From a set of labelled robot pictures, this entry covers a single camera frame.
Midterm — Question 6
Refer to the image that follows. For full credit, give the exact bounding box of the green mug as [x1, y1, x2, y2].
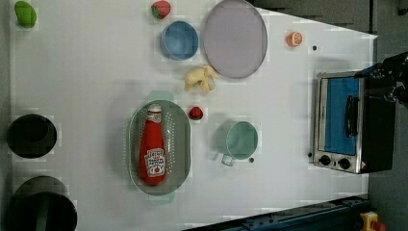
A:
[216, 120, 259, 167]

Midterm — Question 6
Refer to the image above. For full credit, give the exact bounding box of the green mango toy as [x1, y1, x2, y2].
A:
[14, 1, 38, 29]

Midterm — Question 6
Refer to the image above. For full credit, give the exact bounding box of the yellow red emergency button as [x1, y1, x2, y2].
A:
[360, 212, 387, 231]

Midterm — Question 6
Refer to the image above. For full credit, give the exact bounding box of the large purple plate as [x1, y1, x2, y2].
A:
[203, 0, 268, 78]

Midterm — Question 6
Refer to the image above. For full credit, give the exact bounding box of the orange slice toy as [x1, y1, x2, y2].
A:
[286, 32, 303, 47]

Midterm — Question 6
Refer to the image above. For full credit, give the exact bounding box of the red ketchup bottle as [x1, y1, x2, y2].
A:
[139, 103, 166, 186]

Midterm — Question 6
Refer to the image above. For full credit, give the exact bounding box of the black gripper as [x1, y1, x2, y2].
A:
[354, 52, 408, 105]

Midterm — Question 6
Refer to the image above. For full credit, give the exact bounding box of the green oval strainer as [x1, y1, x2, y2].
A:
[128, 91, 191, 196]

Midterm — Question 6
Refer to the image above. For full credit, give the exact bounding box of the large red strawberry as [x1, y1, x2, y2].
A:
[151, 0, 171, 19]

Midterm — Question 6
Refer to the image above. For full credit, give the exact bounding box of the small red strawberry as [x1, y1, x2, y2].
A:
[189, 107, 204, 120]

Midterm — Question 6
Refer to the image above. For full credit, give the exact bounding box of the silver toaster oven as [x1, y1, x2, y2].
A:
[312, 72, 395, 174]

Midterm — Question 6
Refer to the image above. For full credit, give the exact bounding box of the blue bowl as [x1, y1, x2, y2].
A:
[160, 21, 199, 61]

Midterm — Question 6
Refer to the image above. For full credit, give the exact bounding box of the peeled banana toy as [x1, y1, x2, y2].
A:
[185, 64, 218, 92]

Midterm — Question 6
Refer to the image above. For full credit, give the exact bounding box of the blue metal frame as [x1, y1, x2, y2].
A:
[185, 196, 370, 231]

